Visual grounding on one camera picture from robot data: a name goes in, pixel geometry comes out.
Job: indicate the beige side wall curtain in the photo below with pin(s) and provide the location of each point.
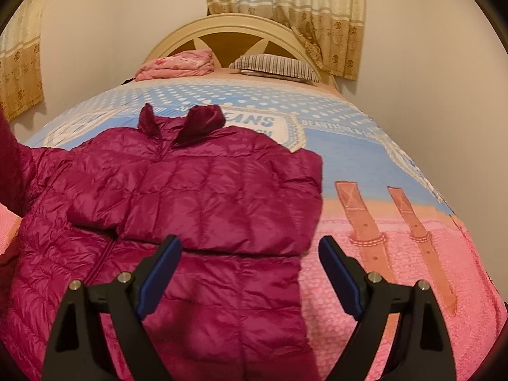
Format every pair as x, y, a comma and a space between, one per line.
21, 81

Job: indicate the blue and pink bedspread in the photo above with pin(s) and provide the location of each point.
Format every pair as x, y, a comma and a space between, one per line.
376, 202

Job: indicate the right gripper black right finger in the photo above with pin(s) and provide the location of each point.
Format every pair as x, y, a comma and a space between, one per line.
421, 347

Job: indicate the folded pink blanket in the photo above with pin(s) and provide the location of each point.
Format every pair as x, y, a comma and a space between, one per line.
191, 63

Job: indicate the magenta quilted down jacket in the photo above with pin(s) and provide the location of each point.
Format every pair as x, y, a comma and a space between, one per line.
244, 208

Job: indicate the striped grey pillow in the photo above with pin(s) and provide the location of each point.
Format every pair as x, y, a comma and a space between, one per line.
276, 65

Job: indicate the beige patterned window curtain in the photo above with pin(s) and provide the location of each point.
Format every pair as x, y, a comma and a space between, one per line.
331, 31

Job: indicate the cream arched wooden headboard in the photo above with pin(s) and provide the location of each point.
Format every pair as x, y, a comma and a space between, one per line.
230, 36

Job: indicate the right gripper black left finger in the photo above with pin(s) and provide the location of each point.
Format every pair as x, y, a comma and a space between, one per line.
77, 348

